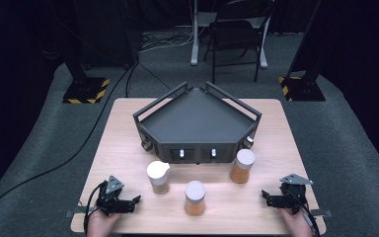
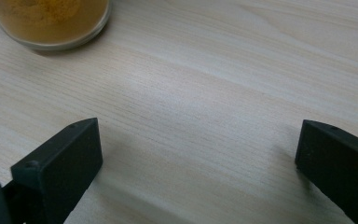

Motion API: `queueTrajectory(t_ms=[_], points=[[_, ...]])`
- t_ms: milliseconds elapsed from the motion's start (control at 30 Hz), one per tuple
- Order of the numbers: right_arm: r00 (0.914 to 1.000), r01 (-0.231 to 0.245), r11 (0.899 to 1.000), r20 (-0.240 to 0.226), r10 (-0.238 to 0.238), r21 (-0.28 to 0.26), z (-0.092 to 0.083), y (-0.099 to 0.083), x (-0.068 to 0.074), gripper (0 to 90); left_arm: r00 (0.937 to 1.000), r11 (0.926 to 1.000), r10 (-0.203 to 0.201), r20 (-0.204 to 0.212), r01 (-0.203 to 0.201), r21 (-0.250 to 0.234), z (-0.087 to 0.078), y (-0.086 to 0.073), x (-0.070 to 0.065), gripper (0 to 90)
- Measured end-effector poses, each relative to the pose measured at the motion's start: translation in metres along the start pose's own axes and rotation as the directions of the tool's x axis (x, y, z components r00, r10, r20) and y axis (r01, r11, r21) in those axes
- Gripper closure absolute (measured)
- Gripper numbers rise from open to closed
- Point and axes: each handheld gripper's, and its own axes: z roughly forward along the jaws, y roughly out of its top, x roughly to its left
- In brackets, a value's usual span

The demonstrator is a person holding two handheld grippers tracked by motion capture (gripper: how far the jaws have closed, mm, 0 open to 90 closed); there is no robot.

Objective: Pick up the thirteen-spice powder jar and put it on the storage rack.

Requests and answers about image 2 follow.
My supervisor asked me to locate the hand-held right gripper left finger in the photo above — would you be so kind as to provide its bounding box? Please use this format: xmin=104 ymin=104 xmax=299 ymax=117
xmin=2 ymin=117 xmax=103 ymax=224

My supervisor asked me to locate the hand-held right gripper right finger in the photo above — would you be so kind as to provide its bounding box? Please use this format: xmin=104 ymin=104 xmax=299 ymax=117
xmin=294 ymin=119 xmax=358 ymax=224

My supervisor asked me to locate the yellow-orange spice jar white lid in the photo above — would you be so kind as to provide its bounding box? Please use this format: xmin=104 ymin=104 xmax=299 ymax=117
xmin=0 ymin=0 xmax=113 ymax=52

